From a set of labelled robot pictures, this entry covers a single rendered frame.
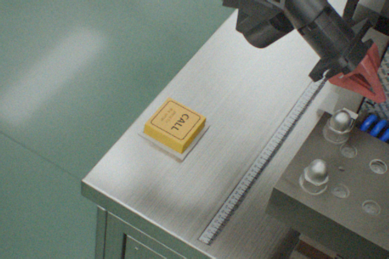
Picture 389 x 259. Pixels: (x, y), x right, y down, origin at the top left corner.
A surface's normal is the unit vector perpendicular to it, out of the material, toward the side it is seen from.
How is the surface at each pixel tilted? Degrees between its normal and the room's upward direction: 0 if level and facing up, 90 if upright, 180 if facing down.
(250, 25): 104
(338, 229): 90
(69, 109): 0
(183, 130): 0
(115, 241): 90
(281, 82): 0
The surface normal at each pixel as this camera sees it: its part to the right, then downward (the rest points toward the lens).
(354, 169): 0.13, -0.63
